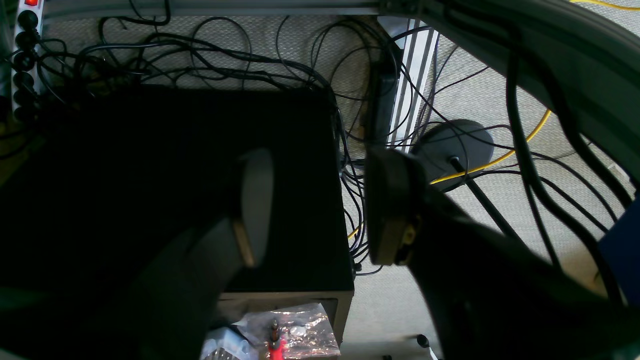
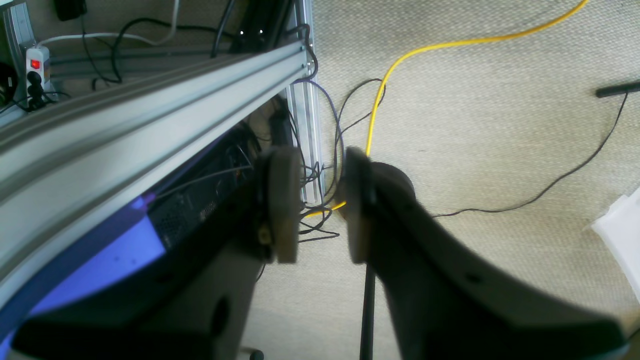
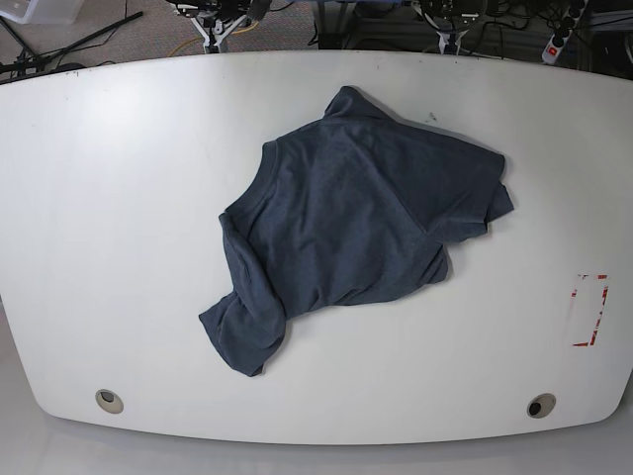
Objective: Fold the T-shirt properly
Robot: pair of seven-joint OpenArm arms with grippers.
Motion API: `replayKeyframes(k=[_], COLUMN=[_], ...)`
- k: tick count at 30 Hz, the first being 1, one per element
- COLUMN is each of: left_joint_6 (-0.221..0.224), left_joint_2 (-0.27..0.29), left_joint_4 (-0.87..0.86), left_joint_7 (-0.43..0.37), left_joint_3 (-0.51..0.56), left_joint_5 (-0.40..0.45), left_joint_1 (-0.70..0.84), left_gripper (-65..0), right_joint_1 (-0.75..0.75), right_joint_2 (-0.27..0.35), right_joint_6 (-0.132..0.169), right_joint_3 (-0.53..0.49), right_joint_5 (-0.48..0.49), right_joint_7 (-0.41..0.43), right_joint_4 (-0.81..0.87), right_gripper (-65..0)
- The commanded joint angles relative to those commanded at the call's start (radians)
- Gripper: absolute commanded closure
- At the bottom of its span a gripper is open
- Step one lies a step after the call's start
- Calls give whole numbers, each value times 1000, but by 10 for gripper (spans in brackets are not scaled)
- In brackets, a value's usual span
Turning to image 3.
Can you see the dark blue T-shirt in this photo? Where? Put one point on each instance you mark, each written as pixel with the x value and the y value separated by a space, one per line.
pixel 355 208

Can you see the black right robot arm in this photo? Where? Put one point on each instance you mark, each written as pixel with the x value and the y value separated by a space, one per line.
pixel 216 20

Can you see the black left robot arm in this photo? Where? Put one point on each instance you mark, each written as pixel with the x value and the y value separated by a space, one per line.
pixel 452 20

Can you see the black box under table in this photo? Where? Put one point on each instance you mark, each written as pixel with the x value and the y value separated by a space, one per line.
pixel 335 41

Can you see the red tape rectangle marking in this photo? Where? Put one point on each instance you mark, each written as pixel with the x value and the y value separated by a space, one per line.
pixel 587 304

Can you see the white power strip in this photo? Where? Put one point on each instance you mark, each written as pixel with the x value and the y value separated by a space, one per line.
pixel 564 27

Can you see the black tripod stand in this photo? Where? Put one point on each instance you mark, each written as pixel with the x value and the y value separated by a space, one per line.
pixel 29 62

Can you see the clear plastic storage box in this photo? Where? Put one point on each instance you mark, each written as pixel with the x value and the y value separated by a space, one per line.
pixel 41 12

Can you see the left table cable grommet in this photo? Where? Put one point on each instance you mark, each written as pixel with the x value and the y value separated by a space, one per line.
pixel 109 401

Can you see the table cable grommet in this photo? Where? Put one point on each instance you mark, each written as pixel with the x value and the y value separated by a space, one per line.
pixel 109 401
pixel 541 406

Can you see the right table cable grommet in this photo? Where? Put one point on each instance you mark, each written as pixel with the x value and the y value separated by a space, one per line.
pixel 541 406

